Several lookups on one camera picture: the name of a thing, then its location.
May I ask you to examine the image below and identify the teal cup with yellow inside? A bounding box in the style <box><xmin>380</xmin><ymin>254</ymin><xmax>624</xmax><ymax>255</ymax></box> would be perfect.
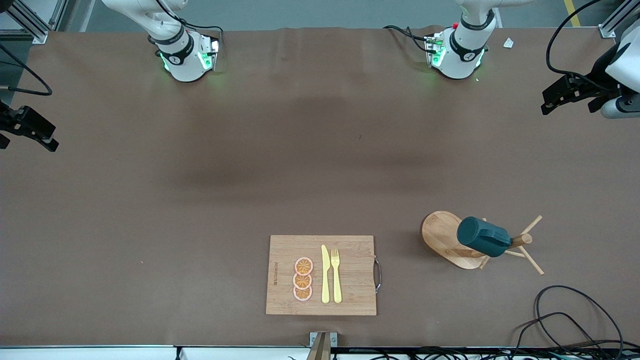
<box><xmin>456</xmin><ymin>216</ymin><xmax>513</xmax><ymax>258</ymax></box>

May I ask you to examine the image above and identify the wooden mug rack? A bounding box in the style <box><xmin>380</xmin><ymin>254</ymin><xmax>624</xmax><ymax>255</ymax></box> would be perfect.
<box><xmin>421</xmin><ymin>210</ymin><xmax>545</xmax><ymax>276</ymax></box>

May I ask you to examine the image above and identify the bamboo cutting board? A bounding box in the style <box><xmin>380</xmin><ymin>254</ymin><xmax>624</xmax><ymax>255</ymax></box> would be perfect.
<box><xmin>265</xmin><ymin>235</ymin><xmax>382</xmax><ymax>317</ymax></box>

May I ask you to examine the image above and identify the yellow plastic fork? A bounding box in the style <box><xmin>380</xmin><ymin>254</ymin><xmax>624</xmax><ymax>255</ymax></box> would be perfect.
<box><xmin>330</xmin><ymin>248</ymin><xmax>343</xmax><ymax>304</ymax></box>

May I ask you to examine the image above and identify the yellow plastic knife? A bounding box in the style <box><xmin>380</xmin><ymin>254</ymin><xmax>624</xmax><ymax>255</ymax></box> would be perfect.
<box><xmin>321</xmin><ymin>244</ymin><xmax>331</xmax><ymax>304</ymax></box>

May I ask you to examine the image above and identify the black left arm base cable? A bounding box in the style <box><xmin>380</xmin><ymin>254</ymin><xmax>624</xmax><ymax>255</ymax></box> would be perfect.
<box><xmin>383</xmin><ymin>24</ymin><xmax>435</xmax><ymax>53</ymax></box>

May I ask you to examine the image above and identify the black arm base cable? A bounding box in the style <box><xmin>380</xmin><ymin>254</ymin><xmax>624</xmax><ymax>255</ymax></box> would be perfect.
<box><xmin>154</xmin><ymin>0</ymin><xmax>224</xmax><ymax>48</ymax></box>
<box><xmin>383</xmin><ymin>24</ymin><xmax>435</xmax><ymax>53</ymax></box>

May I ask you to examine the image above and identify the black right arm base cable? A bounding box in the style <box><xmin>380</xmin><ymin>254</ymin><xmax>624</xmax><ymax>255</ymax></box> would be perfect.
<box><xmin>154</xmin><ymin>0</ymin><xmax>224</xmax><ymax>48</ymax></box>

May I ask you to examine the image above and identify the black looped floor cable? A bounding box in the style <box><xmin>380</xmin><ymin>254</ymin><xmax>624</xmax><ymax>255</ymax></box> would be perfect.
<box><xmin>534</xmin><ymin>285</ymin><xmax>626</xmax><ymax>358</ymax></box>
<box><xmin>510</xmin><ymin>312</ymin><xmax>606</xmax><ymax>358</ymax></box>

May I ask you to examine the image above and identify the white table edge rail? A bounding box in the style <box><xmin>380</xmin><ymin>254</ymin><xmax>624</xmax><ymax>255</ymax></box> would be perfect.
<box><xmin>0</xmin><ymin>345</ymin><xmax>311</xmax><ymax>360</ymax></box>

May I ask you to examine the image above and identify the black cable bundle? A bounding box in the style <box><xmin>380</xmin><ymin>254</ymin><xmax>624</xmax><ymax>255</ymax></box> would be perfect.
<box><xmin>330</xmin><ymin>346</ymin><xmax>640</xmax><ymax>360</ymax></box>

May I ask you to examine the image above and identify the metal table edge bracket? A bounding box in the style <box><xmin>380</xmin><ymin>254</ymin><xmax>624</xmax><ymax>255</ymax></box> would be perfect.
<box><xmin>306</xmin><ymin>331</ymin><xmax>338</xmax><ymax>360</ymax></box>

